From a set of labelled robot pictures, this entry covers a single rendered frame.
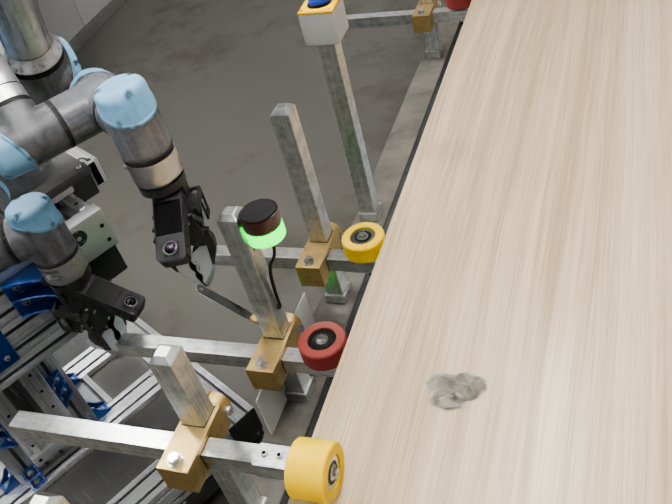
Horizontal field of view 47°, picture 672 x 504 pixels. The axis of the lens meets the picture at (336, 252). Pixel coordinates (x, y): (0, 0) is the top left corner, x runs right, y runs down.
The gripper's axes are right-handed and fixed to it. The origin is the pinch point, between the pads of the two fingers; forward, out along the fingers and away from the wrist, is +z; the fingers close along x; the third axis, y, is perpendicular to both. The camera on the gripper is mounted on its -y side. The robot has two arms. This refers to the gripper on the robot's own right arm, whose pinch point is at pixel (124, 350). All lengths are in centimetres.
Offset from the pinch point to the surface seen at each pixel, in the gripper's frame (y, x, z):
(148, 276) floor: 84, -99, 83
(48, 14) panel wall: 238, -281, 54
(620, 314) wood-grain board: -86, -10, -8
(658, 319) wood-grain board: -92, -9, -8
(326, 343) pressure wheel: -42.6, 0.6, -7.9
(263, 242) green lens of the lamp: -36.9, -1.1, -27.8
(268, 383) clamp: -32.2, 5.0, -1.7
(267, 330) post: -30.7, -2.2, -6.6
